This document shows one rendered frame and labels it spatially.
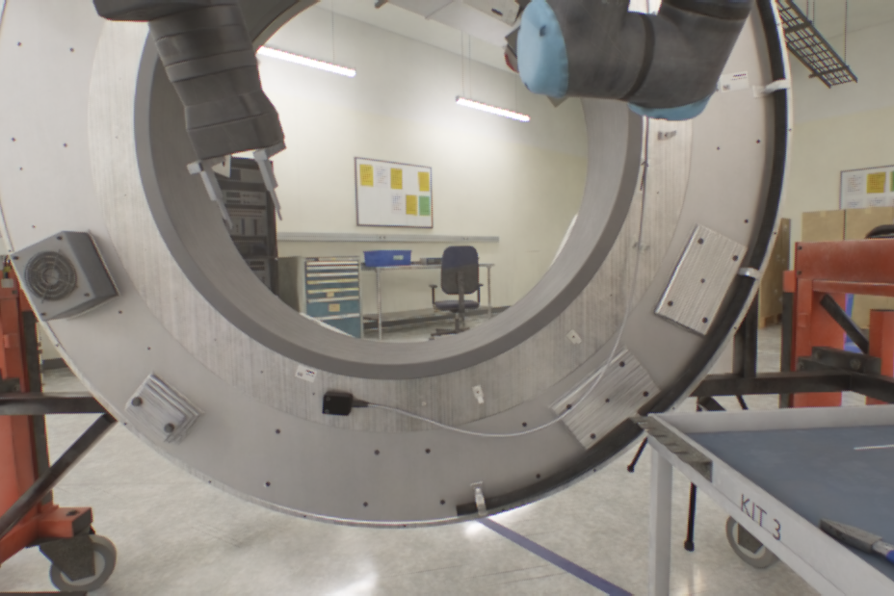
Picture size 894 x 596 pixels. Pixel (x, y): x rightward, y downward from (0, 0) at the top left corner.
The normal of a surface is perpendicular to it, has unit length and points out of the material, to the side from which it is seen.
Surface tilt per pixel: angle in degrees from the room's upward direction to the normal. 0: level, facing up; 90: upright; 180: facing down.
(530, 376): 90
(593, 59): 118
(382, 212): 90
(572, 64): 130
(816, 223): 90
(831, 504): 0
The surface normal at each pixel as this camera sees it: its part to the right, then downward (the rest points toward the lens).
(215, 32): 0.59, 0.27
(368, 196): 0.65, 0.04
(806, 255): -1.00, 0.03
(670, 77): 0.17, 0.73
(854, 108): -0.76, 0.07
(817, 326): 0.02, 0.07
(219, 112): -0.08, 0.42
